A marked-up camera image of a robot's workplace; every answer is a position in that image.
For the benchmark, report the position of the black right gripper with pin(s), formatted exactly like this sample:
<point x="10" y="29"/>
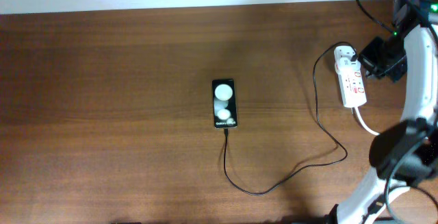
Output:
<point x="390" y="72"/>

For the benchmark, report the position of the black Galaxy smartphone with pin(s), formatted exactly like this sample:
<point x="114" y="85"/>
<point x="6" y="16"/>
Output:
<point x="224" y="103"/>

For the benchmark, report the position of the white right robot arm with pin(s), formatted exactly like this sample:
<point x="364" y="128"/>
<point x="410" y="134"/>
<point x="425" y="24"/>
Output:
<point x="404" y="155"/>

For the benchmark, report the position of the white power strip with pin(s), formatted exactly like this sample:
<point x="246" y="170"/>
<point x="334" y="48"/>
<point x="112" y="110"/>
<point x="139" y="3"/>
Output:
<point x="350" y="78"/>

